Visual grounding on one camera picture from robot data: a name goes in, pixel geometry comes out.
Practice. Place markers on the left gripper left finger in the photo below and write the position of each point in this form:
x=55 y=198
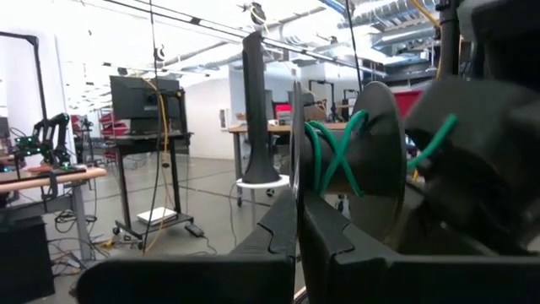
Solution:
x=190 y=283

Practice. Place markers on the wooden workbench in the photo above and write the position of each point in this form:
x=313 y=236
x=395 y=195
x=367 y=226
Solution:
x=42 y=179

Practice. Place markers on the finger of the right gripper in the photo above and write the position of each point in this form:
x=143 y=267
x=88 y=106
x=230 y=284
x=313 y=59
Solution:
x=485 y=211
x=485 y=126

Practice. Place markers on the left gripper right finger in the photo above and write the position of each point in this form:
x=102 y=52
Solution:
x=422 y=283

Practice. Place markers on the floor stand with round base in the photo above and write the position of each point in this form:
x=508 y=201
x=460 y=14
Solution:
x=255 y=105

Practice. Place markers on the black frame station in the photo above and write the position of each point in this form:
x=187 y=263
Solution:
x=333 y=84

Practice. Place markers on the wooden table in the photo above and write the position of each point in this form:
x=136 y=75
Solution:
x=278 y=126

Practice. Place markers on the black monitor cart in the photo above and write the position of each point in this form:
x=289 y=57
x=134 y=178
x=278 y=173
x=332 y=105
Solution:
x=147 y=143

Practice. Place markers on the black equipment case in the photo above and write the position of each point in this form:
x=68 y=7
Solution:
x=25 y=257

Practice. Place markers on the white flat box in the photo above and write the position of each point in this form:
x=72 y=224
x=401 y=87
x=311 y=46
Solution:
x=156 y=215

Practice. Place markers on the white round stand base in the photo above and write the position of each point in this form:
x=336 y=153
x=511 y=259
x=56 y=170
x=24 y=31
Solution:
x=261 y=182

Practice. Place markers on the thin black slanted pole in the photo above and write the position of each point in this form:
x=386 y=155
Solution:
x=353 y=46

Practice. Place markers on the black background robot arm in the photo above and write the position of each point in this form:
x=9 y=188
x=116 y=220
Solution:
x=50 y=135

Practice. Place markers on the long ceiling light strip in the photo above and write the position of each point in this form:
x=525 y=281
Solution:
x=219 y=27

